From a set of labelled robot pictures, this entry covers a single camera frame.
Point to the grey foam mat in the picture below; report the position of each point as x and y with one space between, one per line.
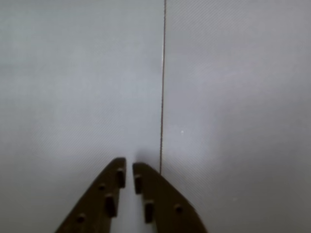
73 85
230 97

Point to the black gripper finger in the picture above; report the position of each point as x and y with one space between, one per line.
97 201
167 201

